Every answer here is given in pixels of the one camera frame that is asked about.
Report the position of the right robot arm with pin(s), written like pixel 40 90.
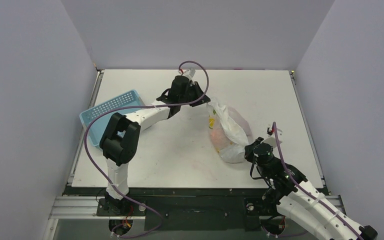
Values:
pixel 292 195

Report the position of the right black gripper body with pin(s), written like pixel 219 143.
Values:
pixel 252 149

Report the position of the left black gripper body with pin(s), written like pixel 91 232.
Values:
pixel 188 98

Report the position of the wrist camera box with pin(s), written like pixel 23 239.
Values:
pixel 188 73
pixel 270 138

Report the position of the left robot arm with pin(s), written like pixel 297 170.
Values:
pixel 120 139

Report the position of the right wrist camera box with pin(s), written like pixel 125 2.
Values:
pixel 270 138

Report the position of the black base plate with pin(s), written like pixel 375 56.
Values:
pixel 190 209

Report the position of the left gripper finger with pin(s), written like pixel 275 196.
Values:
pixel 205 99
pixel 196 92

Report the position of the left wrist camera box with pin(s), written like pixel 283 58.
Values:
pixel 188 73

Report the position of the white plastic bag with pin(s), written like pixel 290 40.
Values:
pixel 228 132

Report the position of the aluminium frame rail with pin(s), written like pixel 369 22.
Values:
pixel 75 207

